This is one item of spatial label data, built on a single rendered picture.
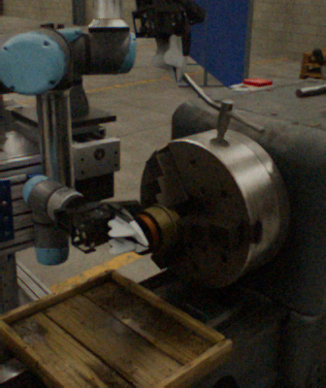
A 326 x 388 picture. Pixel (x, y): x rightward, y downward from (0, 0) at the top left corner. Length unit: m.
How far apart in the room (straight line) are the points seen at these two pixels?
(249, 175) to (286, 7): 11.60
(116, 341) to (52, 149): 0.46
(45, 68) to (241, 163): 0.41
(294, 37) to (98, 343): 11.65
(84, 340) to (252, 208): 0.40
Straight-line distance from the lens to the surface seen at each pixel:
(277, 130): 1.15
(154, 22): 1.08
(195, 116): 1.28
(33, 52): 1.06
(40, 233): 1.21
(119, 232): 0.99
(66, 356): 1.05
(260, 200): 1.03
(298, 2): 12.43
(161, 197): 1.06
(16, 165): 1.49
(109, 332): 1.10
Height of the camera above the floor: 1.54
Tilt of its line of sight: 20 degrees down
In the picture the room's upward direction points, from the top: 1 degrees clockwise
